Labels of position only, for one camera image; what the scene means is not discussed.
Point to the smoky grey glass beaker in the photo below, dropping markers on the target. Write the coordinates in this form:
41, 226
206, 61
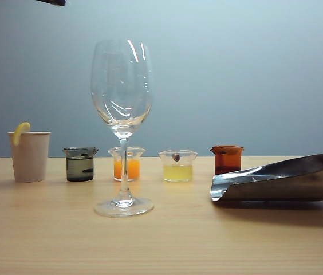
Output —
80, 166

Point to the white paper cup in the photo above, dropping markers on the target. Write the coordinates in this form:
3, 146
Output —
31, 157

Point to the shiny metal ice scoop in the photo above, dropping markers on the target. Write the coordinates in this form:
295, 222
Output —
293, 190

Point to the clear beaker with yellow liquid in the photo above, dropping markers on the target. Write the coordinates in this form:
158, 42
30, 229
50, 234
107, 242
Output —
177, 170

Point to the amber brown glass beaker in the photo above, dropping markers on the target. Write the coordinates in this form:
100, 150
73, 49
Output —
227, 160

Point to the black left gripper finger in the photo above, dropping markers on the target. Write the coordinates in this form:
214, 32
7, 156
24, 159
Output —
57, 2

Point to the clear tall wine glass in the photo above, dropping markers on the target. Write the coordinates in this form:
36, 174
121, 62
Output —
121, 86

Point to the clear ice cubes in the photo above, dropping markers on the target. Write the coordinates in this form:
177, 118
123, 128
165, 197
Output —
253, 179

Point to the yellow lemon slice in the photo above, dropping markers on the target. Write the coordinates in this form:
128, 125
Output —
18, 134

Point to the clear beaker with orange juice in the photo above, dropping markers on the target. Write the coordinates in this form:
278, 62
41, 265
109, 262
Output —
134, 169

